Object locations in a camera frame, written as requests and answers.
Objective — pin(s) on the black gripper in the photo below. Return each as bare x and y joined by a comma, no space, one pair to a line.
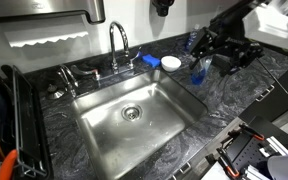
230,45

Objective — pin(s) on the blue dishwashing liquid bottle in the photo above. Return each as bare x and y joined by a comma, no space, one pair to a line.
199,76

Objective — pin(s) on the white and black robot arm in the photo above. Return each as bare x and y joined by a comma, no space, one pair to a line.
277,26

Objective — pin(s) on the round chrome counter cap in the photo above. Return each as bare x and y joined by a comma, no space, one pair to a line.
54,92

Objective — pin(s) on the clear bottle with blue label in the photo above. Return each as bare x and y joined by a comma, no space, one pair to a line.
192,37

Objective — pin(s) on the white bowl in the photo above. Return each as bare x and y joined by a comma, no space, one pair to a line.
170,63

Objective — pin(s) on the blue sponge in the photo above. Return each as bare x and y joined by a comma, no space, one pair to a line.
151,60

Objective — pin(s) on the faucet lever with blue tip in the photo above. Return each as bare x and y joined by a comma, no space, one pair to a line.
134,58

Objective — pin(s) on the black cabinet front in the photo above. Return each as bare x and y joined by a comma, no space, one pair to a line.
280,95

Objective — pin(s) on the black clamp with orange tip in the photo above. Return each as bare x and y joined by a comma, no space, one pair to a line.
229,165
247,131

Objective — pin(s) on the chrome gooseneck faucet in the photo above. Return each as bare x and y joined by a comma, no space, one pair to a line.
113,43

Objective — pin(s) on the round sink drain strainer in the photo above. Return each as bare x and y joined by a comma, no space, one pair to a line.
131,112

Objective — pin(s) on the stainless steel sink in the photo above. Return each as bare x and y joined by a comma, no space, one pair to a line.
134,133

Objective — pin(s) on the aluminium extrusion bar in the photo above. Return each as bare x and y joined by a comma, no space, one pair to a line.
277,146
255,173

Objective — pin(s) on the faucet lever with red tip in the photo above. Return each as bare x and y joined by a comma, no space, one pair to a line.
84,71

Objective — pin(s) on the grey cap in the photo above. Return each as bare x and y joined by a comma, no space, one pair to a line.
287,166

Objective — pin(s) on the small chrome side faucet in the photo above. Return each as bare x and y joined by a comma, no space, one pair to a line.
69,78

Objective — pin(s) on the white paper towel sheet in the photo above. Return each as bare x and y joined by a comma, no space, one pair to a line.
47,36

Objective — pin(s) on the steel paper towel dispenser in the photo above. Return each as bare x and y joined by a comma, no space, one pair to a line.
44,8

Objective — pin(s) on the black tray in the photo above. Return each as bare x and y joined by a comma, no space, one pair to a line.
27,126

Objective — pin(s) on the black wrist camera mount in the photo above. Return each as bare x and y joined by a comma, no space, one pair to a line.
254,53

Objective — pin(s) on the black wall soap dispenser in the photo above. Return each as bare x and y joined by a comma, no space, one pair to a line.
162,6

